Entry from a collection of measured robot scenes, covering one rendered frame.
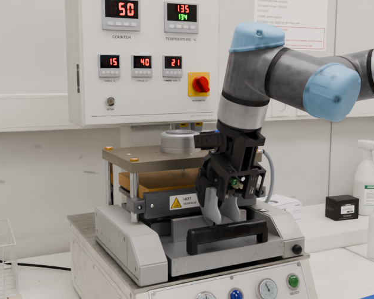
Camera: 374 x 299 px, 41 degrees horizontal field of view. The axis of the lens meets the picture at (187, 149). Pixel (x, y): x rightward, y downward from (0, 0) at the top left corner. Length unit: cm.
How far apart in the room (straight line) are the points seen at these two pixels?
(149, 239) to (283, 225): 26
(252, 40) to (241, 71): 5
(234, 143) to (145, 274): 25
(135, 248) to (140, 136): 38
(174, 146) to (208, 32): 32
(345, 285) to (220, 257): 53
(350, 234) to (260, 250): 73
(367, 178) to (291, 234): 83
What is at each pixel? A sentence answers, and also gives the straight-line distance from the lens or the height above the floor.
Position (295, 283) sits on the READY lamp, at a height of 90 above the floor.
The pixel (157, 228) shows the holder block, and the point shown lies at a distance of 90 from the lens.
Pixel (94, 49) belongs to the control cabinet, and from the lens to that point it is 105.
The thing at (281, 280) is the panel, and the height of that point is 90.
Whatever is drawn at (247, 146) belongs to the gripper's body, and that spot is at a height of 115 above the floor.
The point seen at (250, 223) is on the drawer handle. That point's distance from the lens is 86.
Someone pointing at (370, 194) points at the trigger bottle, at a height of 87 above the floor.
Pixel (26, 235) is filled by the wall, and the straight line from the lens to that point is 150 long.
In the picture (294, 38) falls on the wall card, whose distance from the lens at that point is 176.
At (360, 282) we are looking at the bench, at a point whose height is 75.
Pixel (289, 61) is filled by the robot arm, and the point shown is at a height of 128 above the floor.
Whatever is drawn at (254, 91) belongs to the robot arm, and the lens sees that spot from 73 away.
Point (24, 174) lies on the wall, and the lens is 146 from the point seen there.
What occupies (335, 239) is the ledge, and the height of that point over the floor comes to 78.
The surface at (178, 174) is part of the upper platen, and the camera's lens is 98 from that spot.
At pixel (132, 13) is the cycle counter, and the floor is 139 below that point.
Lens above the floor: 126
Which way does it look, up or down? 8 degrees down
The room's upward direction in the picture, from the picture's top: straight up
